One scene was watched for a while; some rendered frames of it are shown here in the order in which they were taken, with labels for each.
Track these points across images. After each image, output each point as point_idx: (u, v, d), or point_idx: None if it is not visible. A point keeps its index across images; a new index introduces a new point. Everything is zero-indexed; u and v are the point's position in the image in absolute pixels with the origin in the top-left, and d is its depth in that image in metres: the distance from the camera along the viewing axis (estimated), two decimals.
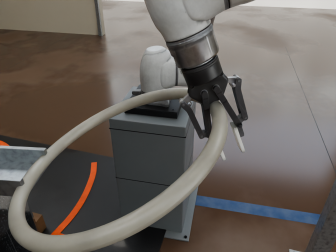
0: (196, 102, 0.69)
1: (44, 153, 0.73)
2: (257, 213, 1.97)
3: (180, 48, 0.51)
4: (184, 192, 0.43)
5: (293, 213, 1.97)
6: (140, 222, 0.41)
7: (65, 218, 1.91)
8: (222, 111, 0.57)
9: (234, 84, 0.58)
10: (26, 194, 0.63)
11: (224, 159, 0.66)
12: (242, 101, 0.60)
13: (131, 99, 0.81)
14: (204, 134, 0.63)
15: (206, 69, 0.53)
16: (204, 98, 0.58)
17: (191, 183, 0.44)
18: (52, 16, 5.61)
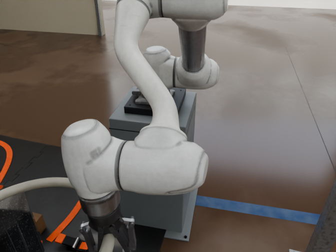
0: None
1: None
2: (257, 213, 1.97)
3: (83, 202, 0.62)
4: None
5: (293, 213, 1.97)
6: None
7: (65, 218, 1.91)
8: (109, 248, 0.68)
9: (127, 226, 0.70)
10: None
11: None
12: (132, 238, 0.72)
13: (57, 180, 0.90)
14: (95, 251, 0.74)
15: (102, 219, 0.65)
16: (99, 232, 0.69)
17: None
18: (52, 16, 5.61)
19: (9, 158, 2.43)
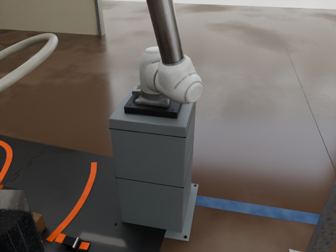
0: (45, 41, 1.10)
1: None
2: (257, 213, 1.97)
3: None
4: (26, 68, 0.84)
5: (293, 213, 1.97)
6: (3, 82, 0.81)
7: (65, 218, 1.91)
8: (54, 37, 1.00)
9: None
10: None
11: None
12: None
13: (5, 49, 1.18)
14: None
15: None
16: None
17: (30, 64, 0.85)
18: (52, 16, 5.61)
19: (9, 158, 2.43)
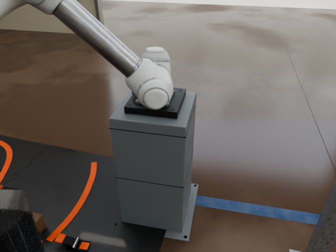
0: None
1: None
2: (257, 213, 1.97)
3: None
4: None
5: (293, 213, 1.97)
6: None
7: (65, 218, 1.91)
8: None
9: None
10: None
11: None
12: None
13: None
14: None
15: None
16: None
17: None
18: (52, 16, 5.61)
19: (9, 158, 2.43)
